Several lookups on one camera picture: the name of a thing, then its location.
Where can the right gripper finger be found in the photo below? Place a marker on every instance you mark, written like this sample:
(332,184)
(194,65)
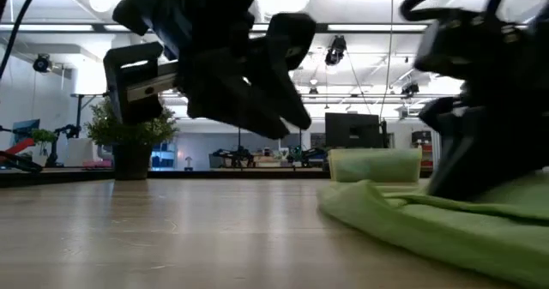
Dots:
(484,156)

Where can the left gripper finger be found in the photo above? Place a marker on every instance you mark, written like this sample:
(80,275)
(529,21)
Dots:
(231,104)
(274,83)

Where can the green microfiber towel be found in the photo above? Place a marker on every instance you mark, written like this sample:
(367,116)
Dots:
(429,229)

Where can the background black robot arm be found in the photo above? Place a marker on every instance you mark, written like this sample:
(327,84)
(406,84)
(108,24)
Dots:
(70,130)

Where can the background robot rig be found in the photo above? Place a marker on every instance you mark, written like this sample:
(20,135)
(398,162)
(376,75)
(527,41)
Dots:
(236,154)

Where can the black ceiling spotlight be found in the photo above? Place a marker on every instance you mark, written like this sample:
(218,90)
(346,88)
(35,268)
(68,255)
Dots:
(41,63)
(336,51)
(410,88)

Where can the small table lamp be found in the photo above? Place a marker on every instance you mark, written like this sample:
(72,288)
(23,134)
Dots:
(188,164)

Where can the black computer monitor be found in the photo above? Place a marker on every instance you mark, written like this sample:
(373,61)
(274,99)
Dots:
(351,130)

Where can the green potted plant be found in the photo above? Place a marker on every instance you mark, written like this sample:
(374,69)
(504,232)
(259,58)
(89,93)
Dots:
(130,160)

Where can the black overhead light bar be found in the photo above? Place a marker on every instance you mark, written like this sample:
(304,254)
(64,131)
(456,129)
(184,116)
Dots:
(377,28)

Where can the pink flat object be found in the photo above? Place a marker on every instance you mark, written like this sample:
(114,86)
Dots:
(96,165)

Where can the black stand pole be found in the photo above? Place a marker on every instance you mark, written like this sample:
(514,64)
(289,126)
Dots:
(78,109)

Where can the white cabinet box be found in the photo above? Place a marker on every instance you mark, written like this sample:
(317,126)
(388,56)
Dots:
(79,152)

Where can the small background plant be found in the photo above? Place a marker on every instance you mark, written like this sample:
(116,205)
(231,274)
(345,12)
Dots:
(43,135)

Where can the red and black device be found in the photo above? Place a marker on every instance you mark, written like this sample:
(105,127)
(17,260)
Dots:
(21,145)

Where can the black aluminium table frame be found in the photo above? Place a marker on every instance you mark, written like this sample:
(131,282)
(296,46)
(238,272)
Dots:
(64,177)

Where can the blue wall poster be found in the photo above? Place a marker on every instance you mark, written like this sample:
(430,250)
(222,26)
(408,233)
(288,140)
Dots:
(25,126)

